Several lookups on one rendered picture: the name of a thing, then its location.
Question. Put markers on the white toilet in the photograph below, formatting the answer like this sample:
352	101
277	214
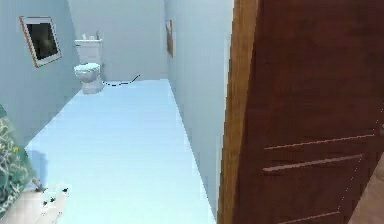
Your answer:
88	63

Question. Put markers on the brown wooden room door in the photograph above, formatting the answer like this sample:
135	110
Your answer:
310	110

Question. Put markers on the small white items on cistern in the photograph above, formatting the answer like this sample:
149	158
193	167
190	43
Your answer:
90	36

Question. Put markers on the wood framed dark picture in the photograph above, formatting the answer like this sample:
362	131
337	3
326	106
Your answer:
42	40

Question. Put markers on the green house plant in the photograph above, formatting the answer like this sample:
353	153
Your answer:
10	156

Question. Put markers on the brown framed wall picture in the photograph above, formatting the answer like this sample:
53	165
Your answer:
170	37

